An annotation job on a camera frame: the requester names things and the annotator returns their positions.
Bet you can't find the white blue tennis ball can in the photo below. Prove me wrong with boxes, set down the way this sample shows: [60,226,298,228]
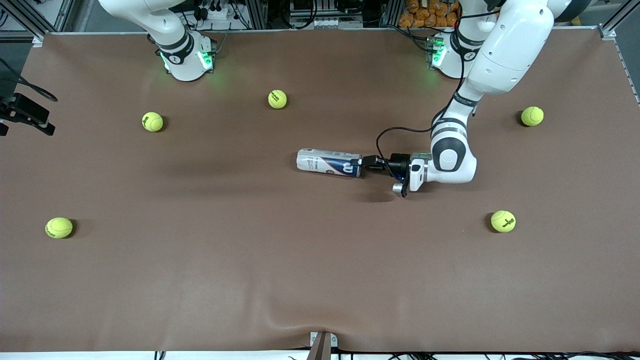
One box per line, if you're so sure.
[296,148,363,179]

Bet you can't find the brown table mat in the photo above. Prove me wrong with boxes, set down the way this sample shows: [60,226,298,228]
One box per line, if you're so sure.
[0,27,640,353]

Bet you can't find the white terminal block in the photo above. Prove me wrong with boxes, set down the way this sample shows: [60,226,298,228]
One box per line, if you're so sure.
[289,17,364,30]

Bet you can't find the orange packets pile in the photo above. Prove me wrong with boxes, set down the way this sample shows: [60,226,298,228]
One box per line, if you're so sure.
[398,0,462,29]

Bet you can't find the white power strip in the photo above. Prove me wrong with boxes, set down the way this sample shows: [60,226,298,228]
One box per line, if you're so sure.
[199,4,232,22]

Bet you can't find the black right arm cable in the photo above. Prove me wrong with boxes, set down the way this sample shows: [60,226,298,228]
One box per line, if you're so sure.
[0,57,59,102]

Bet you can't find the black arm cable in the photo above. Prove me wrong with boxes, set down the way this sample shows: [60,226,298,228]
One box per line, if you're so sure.
[0,57,59,102]
[376,107,453,162]

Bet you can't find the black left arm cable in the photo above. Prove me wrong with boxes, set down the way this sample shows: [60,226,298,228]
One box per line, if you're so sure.
[376,107,453,162]

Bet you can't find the aluminium frame post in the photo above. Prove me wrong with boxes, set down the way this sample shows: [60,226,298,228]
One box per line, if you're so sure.
[0,0,76,41]
[597,0,640,41]

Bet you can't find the metal mount bracket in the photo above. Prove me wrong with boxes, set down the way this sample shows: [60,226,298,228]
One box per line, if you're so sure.
[307,331,339,360]

